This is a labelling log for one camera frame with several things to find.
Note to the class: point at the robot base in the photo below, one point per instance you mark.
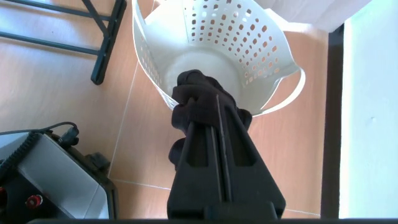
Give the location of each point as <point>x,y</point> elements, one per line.
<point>62,174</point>

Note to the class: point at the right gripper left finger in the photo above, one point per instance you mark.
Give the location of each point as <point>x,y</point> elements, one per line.
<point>186,189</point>

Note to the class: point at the white laundry basket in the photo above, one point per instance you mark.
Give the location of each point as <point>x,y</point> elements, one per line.
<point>174,31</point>

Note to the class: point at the black clothes rack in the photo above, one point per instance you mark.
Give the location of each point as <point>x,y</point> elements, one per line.
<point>107,40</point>

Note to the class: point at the beige curtain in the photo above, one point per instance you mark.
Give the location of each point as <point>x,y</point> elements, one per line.
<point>311,12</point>

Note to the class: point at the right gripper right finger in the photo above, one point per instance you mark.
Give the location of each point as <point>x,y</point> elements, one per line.
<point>258,186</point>

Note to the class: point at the black garment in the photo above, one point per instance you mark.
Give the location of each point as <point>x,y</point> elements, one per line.
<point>199,93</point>

